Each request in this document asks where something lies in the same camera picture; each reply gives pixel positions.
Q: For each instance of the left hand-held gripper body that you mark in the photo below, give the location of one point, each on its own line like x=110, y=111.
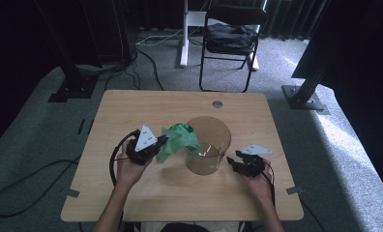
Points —
x=145, y=140

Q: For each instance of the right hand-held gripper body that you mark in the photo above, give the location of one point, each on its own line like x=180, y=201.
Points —
x=252, y=162

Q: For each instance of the green plastic bag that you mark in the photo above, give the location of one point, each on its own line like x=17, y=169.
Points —
x=176, y=141

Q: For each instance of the clear plastic cylinder container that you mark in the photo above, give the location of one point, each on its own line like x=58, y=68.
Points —
x=209, y=161

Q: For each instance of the person's right hand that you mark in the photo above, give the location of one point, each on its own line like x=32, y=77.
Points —
x=262, y=187

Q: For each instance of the person's left hand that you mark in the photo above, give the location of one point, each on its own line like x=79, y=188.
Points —
x=128, y=174

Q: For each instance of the grey tape piece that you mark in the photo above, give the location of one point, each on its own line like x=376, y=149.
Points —
x=294, y=190
x=73, y=193

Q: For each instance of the black tape strip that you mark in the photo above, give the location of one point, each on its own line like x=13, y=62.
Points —
x=91, y=126

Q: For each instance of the round grey table grommet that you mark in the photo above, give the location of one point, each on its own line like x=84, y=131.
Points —
x=217, y=104

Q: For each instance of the person's light clothing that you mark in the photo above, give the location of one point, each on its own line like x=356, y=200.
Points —
x=225, y=226

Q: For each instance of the black stand with grey base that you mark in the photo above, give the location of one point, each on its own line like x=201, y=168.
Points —
x=304, y=100

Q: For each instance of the black bag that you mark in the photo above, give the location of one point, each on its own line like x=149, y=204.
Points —
x=231, y=37

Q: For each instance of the black folding chair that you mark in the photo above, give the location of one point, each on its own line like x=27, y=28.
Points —
x=234, y=14

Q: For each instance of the black curtain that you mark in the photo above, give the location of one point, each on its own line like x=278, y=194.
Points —
x=357, y=48

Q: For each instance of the white desk frame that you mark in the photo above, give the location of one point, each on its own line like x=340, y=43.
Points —
x=184, y=48

